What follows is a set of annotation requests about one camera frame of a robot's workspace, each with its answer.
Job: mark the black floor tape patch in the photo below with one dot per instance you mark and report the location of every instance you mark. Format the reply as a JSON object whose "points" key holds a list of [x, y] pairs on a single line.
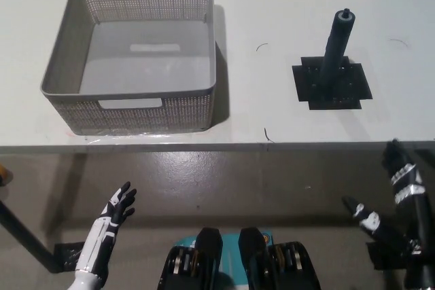
{"points": [[384, 252], [69, 252]]}

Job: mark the grey perforated plastic basket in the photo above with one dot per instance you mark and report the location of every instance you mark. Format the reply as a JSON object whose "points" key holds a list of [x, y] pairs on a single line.
{"points": [[136, 62]]}

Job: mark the dark electric screwdriver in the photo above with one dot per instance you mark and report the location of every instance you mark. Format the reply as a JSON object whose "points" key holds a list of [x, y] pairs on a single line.
{"points": [[334, 52]]}

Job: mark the clear plastic tape strip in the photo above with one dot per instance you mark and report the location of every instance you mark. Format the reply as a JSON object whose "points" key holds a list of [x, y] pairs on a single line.
{"points": [[136, 134]]}

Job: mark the black tape patch on table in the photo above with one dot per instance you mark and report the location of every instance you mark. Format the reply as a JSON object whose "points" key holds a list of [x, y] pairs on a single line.
{"points": [[357, 83]]}

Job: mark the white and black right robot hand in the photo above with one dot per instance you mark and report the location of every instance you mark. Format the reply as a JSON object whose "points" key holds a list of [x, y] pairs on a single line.
{"points": [[416, 222]]}

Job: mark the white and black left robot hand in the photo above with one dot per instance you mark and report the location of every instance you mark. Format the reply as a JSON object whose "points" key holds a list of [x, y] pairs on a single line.
{"points": [[102, 235]]}

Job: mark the orange object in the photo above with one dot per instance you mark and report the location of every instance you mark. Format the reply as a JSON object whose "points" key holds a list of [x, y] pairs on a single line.
{"points": [[4, 174]]}

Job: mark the black table leg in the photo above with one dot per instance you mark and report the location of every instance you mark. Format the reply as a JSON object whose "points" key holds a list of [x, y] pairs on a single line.
{"points": [[27, 235]]}

